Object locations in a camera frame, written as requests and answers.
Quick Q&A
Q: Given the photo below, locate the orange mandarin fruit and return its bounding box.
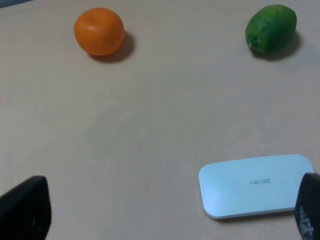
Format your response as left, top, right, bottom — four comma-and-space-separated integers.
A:
73, 7, 126, 56

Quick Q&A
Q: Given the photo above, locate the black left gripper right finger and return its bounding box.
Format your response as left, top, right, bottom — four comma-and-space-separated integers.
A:
294, 173, 320, 240

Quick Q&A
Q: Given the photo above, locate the green lime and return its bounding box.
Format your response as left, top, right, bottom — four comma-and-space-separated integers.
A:
245, 4, 297, 54

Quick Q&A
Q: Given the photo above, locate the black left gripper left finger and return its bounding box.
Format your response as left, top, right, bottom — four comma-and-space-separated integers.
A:
0, 175, 52, 240

